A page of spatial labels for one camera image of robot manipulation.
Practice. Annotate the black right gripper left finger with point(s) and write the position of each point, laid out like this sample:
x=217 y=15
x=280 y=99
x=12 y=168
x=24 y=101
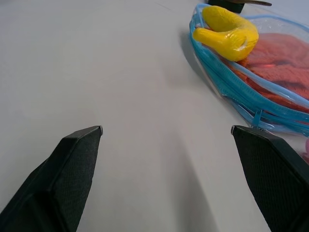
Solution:
x=55 y=178

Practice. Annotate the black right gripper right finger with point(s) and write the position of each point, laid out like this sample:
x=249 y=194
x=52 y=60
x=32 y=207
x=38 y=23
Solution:
x=270 y=178

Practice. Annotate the clear blue-trimmed zipper bag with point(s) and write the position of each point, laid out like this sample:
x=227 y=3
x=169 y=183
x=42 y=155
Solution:
x=231 y=79

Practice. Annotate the pink garment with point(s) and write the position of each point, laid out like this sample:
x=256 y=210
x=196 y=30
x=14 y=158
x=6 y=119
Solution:
x=307 y=149

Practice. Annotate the orange-red towel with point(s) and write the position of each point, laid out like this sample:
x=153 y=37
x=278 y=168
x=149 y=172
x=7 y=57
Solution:
x=282 y=67

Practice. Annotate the yellow rolled garment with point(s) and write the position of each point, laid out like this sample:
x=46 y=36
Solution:
x=229 y=31

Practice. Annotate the black object with brown edge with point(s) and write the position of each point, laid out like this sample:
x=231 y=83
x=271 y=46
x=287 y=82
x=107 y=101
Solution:
x=231 y=4

